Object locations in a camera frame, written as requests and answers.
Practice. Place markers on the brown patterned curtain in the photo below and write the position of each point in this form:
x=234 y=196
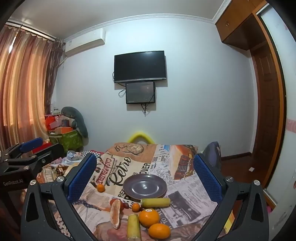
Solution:
x=52 y=76

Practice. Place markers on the brown wooden door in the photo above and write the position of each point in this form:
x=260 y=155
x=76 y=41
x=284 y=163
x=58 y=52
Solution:
x=266 y=104

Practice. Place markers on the small tangerine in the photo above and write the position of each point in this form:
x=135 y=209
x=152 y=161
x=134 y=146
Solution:
x=101 y=188
x=136 y=207

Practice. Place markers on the small black wall monitor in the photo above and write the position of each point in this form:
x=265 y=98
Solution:
x=140 y=92

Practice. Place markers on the black wall television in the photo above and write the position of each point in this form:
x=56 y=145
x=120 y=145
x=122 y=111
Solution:
x=140 y=66

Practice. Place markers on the white wall air conditioner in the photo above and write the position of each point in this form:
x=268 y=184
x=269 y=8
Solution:
x=84 y=42

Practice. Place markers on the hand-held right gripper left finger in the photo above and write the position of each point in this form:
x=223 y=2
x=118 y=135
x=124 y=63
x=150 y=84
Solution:
x=83 y=176

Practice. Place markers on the green storage box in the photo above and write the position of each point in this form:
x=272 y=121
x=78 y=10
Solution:
x=70 y=139

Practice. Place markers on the medium orange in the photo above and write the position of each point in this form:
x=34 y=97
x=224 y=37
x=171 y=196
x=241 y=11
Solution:
x=159 y=231

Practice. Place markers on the yellow banana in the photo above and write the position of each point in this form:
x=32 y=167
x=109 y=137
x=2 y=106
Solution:
x=133 y=227

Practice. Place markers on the pomelo wedge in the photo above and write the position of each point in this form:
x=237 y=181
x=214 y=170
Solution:
x=115 y=215

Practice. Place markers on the red gift boxes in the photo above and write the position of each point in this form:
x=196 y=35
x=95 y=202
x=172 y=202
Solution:
x=52 y=121

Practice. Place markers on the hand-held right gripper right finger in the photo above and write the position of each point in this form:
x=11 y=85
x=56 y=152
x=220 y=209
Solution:
x=205 y=176

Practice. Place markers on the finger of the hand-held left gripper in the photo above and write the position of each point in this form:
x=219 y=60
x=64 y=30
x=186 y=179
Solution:
x=31 y=143
x=56 y=151

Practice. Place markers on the grey plush toy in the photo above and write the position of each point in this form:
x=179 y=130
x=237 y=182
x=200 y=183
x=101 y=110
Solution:
x=77 y=118

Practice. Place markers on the white sliding wardrobe door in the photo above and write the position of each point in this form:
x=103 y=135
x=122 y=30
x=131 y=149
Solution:
x=286 y=81

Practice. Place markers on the pink orange window curtain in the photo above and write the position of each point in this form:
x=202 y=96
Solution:
x=20 y=81

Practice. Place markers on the printed blanket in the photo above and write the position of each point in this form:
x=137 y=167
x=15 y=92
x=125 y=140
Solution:
x=148 y=162

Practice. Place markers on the floral bedsheet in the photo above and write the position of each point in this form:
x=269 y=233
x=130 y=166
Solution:
x=62 y=163

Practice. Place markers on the large orange with sticker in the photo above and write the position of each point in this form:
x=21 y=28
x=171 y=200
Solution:
x=149 y=217

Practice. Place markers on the blue grey chair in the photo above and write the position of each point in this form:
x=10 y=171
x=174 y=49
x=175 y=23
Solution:
x=214 y=153

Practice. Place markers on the red tomato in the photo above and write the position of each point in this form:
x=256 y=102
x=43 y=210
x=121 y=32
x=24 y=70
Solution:
x=112 y=201

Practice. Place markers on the wooden overhead cabinet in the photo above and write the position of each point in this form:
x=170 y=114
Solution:
x=233 y=23

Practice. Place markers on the dark purple plate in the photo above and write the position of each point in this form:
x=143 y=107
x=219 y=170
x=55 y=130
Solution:
x=144 y=186

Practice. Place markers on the black white checkered cloth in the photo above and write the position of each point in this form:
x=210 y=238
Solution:
x=91 y=153

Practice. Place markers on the red grape right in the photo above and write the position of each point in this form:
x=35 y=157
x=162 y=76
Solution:
x=125 y=205

